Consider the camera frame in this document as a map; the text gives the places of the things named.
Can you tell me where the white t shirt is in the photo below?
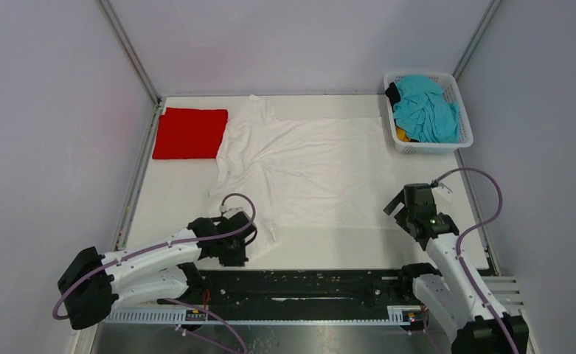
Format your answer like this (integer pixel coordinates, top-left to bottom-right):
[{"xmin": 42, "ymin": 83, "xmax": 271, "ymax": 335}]
[{"xmin": 204, "ymin": 95, "xmax": 400, "ymax": 258}]

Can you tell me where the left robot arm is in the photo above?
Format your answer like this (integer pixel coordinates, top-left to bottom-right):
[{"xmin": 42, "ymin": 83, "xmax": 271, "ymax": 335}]
[{"xmin": 52, "ymin": 208, "xmax": 257, "ymax": 330}]

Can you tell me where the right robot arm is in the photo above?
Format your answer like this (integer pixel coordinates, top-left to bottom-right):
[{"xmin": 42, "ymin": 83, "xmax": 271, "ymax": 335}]
[{"xmin": 384, "ymin": 184, "xmax": 530, "ymax": 353}]

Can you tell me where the yellow garment in basket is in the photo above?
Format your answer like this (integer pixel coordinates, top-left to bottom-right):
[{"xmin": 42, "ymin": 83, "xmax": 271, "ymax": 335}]
[{"xmin": 395, "ymin": 126, "xmax": 412, "ymax": 142}]

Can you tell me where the turquoise t shirt in basket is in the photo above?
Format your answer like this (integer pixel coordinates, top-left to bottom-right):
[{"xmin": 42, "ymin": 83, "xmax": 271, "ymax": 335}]
[{"xmin": 392, "ymin": 74, "xmax": 460, "ymax": 144}]

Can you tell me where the black garment in basket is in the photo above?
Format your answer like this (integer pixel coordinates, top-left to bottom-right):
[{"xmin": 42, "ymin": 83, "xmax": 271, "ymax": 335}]
[{"xmin": 385, "ymin": 82, "xmax": 402, "ymax": 106}]

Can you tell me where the folded red t shirt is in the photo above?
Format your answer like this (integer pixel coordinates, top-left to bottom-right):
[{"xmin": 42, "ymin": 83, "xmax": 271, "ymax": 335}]
[{"xmin": 152, "ymin": 107, "xmax": 229, "ymax": 160}]

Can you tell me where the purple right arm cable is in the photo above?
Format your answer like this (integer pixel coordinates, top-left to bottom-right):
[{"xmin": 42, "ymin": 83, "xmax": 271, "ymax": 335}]
[{"xmin": 423, "ymin": 167, "xmax": 521, "ymax": 354}]

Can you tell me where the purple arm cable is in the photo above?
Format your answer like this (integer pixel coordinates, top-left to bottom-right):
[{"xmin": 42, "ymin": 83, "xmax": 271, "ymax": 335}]
[
  {"xmin": 423, "ymin": 167, "xmax": 521, "ymax": 354},
  {"xmin": 52, "ymin": 192, "xmax": 258, "ymax": 354}
]

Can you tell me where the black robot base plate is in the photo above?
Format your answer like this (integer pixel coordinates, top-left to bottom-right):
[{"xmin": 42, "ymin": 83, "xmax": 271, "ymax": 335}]
[{"xmin": 176, "ymin": 269, "xmax": 420, "ymax": 313}]

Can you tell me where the white slotted cable duct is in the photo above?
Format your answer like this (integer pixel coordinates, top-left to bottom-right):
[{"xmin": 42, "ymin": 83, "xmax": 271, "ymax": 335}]
[{"xmin": 104, "ymin": 302, "xmax": 423, "ymax": 326}]

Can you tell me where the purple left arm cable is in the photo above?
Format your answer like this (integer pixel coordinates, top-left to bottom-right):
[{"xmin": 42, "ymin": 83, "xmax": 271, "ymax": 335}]
[{"xmin": 52, "ymin": 192, "xmax": 258, "ymax": 354}]

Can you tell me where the aluminium frame rail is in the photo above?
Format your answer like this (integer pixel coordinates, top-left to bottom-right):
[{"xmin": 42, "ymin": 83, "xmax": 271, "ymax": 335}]
[{"xmin": 96, "ymin": 0, "xmax": 161, "ymax": 105}]

